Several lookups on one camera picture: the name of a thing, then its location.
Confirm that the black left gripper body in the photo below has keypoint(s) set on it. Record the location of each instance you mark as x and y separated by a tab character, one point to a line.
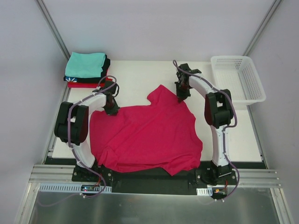
112	109

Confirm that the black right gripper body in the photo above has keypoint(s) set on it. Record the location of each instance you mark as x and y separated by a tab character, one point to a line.
182	92

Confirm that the pink t shirt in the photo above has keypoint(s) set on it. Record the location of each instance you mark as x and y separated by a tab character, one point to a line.
159	135

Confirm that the white plastic laundry basket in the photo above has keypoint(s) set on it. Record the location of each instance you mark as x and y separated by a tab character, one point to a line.
239	75

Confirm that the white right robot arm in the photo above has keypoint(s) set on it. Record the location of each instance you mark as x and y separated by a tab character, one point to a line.
219	114

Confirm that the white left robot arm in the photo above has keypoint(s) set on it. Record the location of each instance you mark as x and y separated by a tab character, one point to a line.
73	120

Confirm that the black folded t shirt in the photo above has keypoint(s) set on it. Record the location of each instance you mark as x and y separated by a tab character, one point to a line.
105	67

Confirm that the red folded t shirt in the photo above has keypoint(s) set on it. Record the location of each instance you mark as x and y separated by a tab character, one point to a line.
74	82

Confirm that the teal folded t shirt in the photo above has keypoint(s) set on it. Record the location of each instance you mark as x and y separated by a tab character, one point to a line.
85	65

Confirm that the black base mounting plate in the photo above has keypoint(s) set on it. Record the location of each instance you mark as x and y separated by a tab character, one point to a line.
158	181

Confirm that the aluminium frame rail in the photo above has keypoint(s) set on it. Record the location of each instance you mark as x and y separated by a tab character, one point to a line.
251	178

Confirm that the left white cable duct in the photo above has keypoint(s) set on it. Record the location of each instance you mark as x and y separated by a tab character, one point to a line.
74	188

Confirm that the white cable duct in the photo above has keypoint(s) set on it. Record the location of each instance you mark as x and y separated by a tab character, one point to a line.
208	191
74	188

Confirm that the right white cable duct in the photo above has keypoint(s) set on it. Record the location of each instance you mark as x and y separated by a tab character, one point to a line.
208	191

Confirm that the left aluminium corner post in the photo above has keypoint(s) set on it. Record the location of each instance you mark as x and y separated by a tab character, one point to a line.
56	34

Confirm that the aluminium corner post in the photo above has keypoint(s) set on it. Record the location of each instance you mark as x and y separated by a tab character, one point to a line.
56	34
262	26

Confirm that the right aluminium corner post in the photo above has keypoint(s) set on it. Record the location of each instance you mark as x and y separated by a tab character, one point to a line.
262	26

